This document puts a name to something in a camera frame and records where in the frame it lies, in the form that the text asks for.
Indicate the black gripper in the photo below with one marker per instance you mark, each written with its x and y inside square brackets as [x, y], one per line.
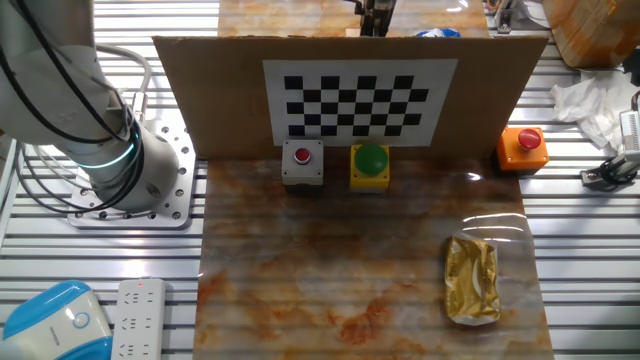
[382, 6]

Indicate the small wooden cube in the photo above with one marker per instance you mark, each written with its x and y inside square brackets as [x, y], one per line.
[352, 33]

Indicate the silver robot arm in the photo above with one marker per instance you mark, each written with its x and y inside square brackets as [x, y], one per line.
[45, 75]

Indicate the blue tissue pack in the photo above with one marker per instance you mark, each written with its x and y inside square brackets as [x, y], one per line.
[440, 33]

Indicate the checkerboard calibration sheet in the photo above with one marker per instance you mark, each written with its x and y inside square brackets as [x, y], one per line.
[360, 107]

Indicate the yellow box green mushroom button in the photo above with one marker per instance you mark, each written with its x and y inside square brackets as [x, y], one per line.
[370, 160]

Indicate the grey box red push button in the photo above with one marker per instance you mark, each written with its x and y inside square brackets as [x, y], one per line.
[302, 172]

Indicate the orange box red emergency button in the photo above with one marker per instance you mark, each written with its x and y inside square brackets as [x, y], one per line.
[520, 157]

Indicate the crumpled white tissue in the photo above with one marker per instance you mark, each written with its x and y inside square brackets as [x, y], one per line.
[590, 105]

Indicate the marble pattern table mat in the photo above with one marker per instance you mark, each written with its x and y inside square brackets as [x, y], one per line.
[325, 250]

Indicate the gold foil packet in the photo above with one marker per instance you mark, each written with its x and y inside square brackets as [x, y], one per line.
[470, 280]

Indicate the white power strip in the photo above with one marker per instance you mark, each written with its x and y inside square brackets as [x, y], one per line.
[137, 320]

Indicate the blue and white device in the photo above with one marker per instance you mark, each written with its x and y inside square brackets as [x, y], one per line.
[45, 325]

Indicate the wrist camera with grey mount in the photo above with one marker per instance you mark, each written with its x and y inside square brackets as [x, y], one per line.
[359, 6]

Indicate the upright metal bracket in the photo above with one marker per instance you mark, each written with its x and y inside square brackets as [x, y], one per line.
[504, 20]

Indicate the brown cardboard wall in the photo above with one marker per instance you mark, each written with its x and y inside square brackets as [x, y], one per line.
[210, 100]

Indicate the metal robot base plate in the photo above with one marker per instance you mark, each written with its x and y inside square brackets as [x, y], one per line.
[182, 200]

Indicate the metal camera mount clamp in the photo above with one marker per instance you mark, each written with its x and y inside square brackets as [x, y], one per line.
[607, 175]

